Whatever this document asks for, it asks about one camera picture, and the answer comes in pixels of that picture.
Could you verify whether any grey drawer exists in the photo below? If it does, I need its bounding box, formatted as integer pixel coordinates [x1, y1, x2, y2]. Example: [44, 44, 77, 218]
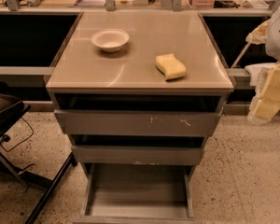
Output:
[72, 146, 203, 165]
[54, 109, 220, 136]
[72, 164, 202, 224]

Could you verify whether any grey drawer cabinet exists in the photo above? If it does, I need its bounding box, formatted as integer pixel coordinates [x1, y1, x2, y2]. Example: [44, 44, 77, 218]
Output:
[45, 10, 235, 182]

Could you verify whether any yellow sponge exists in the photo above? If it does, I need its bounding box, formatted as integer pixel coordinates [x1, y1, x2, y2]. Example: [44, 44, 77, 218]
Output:
[156, 53, 186, 80]

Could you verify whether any white round bowl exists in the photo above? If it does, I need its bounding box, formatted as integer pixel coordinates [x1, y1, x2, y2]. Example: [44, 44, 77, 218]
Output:
[91, 29, 130, 53]

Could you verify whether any black floor bar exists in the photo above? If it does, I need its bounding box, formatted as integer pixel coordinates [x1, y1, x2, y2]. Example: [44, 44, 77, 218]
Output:
[24, 153, 77, 224]

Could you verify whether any black chair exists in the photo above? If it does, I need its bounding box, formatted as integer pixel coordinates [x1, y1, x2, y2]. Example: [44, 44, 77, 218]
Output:
[0, 81, 52, 189]

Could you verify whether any white stick with black tip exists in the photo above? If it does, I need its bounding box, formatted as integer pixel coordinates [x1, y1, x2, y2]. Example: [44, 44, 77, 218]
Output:
[231, 42, 251, 68]

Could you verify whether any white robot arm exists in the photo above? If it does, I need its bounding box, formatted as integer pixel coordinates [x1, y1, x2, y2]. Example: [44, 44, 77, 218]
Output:
[245, 6, 280, 125]

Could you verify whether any black floor cable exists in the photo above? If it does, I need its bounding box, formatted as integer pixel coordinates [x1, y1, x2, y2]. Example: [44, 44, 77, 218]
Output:
[0, 117, 35, 153]

